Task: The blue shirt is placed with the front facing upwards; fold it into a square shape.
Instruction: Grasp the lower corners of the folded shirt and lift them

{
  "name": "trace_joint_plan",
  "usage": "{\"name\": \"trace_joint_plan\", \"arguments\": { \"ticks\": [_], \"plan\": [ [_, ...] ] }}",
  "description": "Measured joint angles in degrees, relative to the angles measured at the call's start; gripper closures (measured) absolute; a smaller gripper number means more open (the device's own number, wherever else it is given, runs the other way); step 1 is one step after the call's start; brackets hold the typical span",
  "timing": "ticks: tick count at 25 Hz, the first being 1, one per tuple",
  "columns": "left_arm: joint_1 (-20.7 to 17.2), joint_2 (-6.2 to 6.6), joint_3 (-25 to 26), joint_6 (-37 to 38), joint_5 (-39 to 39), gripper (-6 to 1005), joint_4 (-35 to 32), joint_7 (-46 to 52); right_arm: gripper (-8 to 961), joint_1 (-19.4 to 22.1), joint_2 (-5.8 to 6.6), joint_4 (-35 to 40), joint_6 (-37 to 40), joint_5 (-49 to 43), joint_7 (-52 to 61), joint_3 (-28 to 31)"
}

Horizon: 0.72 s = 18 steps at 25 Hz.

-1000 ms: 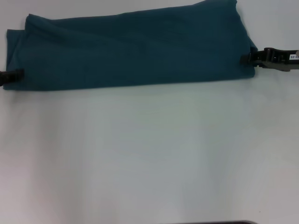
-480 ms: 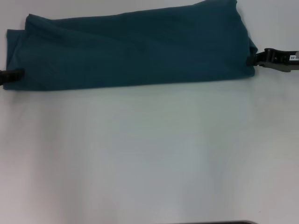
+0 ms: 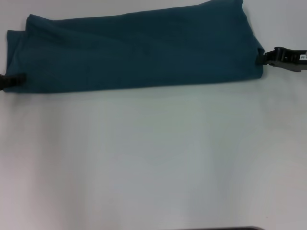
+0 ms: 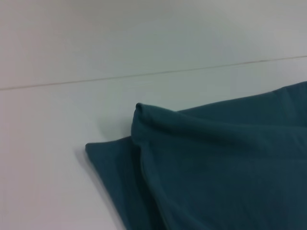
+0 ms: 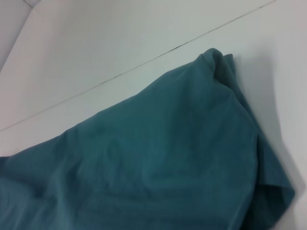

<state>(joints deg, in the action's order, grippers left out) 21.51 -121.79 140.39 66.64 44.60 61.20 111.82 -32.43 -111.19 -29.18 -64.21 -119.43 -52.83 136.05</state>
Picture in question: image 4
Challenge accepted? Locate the teal blue printed t-shirt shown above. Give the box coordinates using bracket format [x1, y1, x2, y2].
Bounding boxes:
[85, 81, 307, 230]

